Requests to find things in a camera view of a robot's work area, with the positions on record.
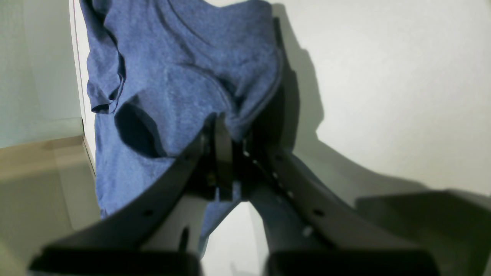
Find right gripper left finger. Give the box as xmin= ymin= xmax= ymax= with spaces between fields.
xmin=29 ymin=115 xmax=215 ymax=276

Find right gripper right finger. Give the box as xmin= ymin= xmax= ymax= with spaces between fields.
xmin=214 ymin=115 xmax=440 ymax=276

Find dark blue t-shirt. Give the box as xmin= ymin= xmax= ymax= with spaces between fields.
xmin=79 ymin=0 xmax=284 ymax=257

